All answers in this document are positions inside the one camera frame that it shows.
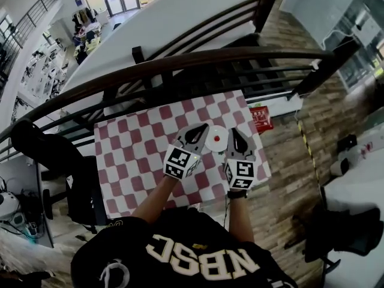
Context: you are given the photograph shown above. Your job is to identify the white rounded device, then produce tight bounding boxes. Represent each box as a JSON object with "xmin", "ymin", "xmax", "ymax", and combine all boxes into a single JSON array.
[{"xmin": 0, "ymin": 190, "xmax": 20, "ymax": 220}]

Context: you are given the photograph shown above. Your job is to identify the red sign board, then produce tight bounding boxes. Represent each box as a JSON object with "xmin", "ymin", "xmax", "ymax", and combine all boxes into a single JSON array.
[{"xmin": 248, "ymin": 106, "xmax": 274, "ymax": 132}]

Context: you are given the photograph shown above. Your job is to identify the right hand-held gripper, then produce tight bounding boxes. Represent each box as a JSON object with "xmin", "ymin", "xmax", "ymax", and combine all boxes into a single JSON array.
[{"xmin": 223, "ymin": 127, "xmax": 257, "ymax": 191}]

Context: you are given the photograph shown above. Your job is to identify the white grey floor object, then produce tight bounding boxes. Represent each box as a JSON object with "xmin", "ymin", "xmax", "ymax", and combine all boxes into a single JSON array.
[{"xmin": 329, "ymin": 157, "xmax": 351, "ymax": 176}]

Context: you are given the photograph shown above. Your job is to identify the white round plate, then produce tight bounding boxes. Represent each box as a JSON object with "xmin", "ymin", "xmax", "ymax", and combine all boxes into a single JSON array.
[{"xmin": 204, "ymin": 125, "xmax": 228, "ymax": 154}]

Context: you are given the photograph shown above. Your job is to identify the white low cabinet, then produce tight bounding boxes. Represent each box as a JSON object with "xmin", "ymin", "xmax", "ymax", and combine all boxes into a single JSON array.
[{"xmin": 245, "ymin": 95, "xmax": 304, "ymax": 117}]

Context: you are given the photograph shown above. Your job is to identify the thin dark cable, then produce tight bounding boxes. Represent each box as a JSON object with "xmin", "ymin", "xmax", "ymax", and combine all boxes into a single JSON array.
[{"xmin": 223, "ymin": 194, "xmax": 230, "ymax": 229}]

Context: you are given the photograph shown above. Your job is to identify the black office chair with jacket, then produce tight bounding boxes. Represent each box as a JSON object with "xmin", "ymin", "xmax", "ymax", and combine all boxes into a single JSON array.
[{"xmin": 10, "ymin": 119, "xmax": 107, "ymax": 234}]

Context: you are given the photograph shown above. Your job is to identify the person's right forearm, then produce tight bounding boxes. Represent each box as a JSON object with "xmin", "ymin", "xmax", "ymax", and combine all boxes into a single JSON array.
[{"xmin": 227, "ymin": 190, "xmax": 256, "ymax": 243}]

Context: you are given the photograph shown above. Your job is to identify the person's black printed shirt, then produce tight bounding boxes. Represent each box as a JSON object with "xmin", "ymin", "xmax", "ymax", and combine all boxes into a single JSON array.
[{"xmin": 70, "ymin": 207, "xmax": 298, "ymax": 288}]

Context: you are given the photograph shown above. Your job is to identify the glass partition wall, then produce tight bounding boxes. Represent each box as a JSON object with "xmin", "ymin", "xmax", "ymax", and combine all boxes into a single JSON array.
[{"xmin": 320, "ymin": 0, "xmax": 384, "ymax": 89}]

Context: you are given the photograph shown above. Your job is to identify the dark curved stair railing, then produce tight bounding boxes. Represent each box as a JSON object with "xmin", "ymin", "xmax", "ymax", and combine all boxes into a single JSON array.
[{"xmin": 0, "ymin": 0, "xmax": 361, "ymax": 161}]

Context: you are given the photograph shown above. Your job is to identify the red white checkered tablecloth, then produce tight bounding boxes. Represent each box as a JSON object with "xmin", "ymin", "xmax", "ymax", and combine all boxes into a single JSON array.
[{"xmin": 94, "ymin": 89, "xmax": 272, "ymax": 219}]

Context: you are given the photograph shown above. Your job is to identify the black bag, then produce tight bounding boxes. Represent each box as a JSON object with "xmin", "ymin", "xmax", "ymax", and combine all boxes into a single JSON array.
[{"xmin": 337, "ymin": 133, "xmax": 358, "ymax": 154}]

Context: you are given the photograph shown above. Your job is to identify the clothes rack with garments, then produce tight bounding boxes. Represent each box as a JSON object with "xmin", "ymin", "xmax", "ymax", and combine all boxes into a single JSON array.
[{"xmin": 71, "ymin": 7, "xmax": 102, "ymax": 66}]

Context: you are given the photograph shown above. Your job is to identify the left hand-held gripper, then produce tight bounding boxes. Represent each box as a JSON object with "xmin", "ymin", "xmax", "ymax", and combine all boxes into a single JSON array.
[{"xmin": 163, "ymin": 123, "xmax": 211, "ymax": 181}]

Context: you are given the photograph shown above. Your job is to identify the person's left forearm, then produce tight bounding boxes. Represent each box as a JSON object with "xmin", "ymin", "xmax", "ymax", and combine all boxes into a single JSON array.
[{"xmin": 131, "ymin": 175, "xmax": 181, "ymax": 225}]

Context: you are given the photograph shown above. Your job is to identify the white table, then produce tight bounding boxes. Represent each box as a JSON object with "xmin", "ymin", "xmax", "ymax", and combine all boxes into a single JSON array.
[{"xmin": 319, "ymin": 166, "xmax": 384, "ymax": 288}]

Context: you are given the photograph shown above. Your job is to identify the yellow black striped floor tape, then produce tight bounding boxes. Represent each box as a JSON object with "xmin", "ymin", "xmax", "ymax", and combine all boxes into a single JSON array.
[{"xmin": 296, "ymin": 121, "xmax": 319, "ymax": 187}]

